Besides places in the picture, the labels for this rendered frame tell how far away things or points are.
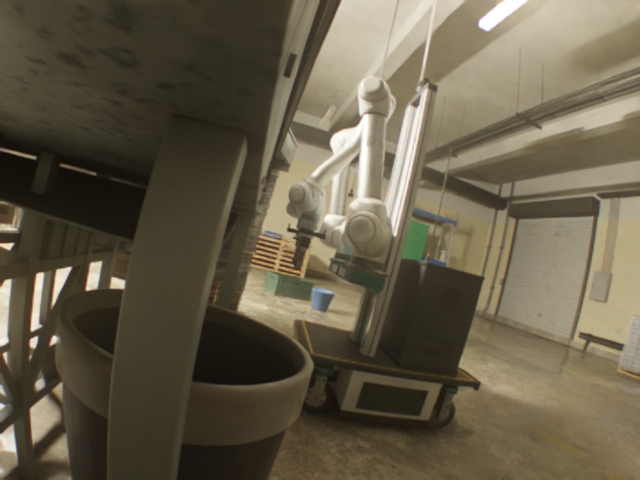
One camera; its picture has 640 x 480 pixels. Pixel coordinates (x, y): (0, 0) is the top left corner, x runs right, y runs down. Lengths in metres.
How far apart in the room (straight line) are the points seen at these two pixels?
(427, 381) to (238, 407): 1.38
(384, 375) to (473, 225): 11.55
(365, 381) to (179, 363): 1.46
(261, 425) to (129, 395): 0.27
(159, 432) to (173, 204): 0.12
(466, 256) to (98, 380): 12.64
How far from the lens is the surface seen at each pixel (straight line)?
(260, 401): 0.42
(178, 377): 0.19
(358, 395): 1.63
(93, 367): 0.43
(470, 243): 12.89
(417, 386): 1.71
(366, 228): 1.29
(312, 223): 1.61
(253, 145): 0.20
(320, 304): 4.57
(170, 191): 0.17
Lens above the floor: 0.76
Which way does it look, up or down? 2 degrees up
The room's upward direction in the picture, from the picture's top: 15 degrees clockwise
